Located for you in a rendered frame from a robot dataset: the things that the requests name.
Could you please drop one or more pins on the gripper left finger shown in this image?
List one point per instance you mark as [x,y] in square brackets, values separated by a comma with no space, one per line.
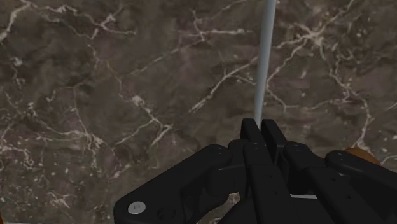
[192,180]

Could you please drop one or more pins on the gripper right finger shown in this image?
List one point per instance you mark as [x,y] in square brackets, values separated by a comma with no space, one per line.
[335,186]

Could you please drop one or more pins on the brown rounded object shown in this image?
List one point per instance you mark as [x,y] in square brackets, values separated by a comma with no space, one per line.
[361,154]

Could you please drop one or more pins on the slim grey rod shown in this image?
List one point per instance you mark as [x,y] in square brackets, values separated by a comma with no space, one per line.
[265,62]

